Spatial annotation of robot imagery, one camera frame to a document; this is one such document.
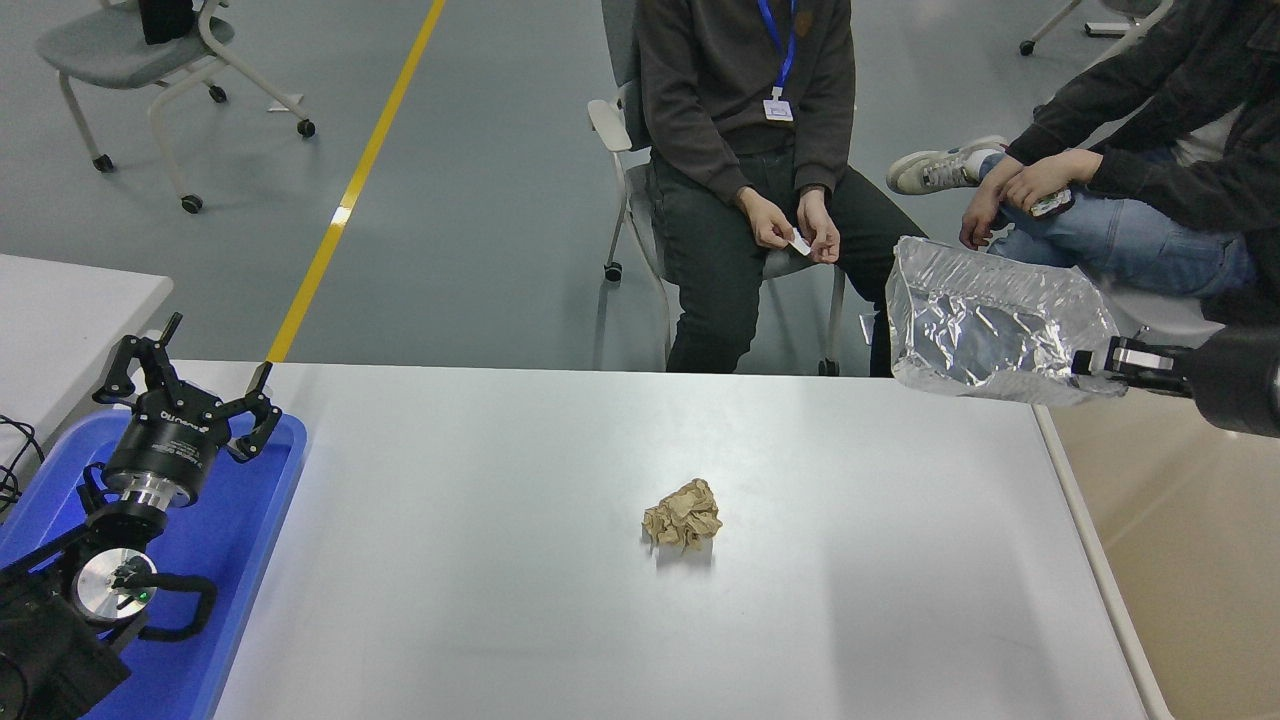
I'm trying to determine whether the blue plastic tray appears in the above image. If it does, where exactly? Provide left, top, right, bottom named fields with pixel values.
left=0, top=408, right=309, bottom=720

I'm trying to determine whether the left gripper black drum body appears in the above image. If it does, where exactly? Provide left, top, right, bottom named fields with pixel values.
left=104, top=397, right=233, bottom=489

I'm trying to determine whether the thin black cable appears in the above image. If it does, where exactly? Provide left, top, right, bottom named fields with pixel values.
left=0, top=413, right=46, bottom=516

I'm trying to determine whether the white seat chair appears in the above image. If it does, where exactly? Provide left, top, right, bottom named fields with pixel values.
left=1095, top=280, right=1231, bottom=351

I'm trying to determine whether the white armrest office chair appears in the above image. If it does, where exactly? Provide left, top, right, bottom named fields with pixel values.
left=587, top=0, right=851, bottom=377

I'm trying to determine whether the large pale plastic bin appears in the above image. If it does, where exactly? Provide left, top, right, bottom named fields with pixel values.
left=1030, top=395, right=1280, bottom=720

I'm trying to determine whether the blue lanyard with badge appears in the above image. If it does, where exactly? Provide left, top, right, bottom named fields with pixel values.
left=756, top=0, right=801, bottom=123

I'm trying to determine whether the silver foil tray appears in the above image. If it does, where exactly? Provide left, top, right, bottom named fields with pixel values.
left=885, top=236, right=1131, bottom=409

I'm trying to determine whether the person's right hand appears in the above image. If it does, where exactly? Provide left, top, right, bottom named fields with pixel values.
left=960, top=183, right=1006, bottom=249
left=741, top=187, right=798, bottom=250

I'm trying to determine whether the grey chair with white legs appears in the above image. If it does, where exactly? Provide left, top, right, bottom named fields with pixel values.
left=1018, top=0, right=1173, bottom=117

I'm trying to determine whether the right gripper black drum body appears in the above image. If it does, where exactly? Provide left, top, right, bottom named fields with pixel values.
left=1185, top=325, right=1280, bottom=439

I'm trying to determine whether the grey wheeled chair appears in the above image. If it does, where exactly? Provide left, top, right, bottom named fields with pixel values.
left=35, top=0, right=317, bottom=216

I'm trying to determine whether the person's left hand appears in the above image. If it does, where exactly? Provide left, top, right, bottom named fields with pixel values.
left=1003, top=150, right=1101, bottom=213
left=797, top=188, right=842, bottom=263

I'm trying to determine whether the white side table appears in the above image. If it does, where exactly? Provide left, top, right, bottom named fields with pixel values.
left=0, top=254, right=174, bottom=471

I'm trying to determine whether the person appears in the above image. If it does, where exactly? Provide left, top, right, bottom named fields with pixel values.
left=635, top=0, right=931, bottom=377
left=888, top=0, right=1280, bottom=331

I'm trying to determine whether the black bag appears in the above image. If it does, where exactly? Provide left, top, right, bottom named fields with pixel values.
left=138, top=0, right=201, bottom=46

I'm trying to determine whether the tan paper ball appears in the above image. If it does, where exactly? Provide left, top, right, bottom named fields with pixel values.
left=641, top=478, right=724, bottom=554

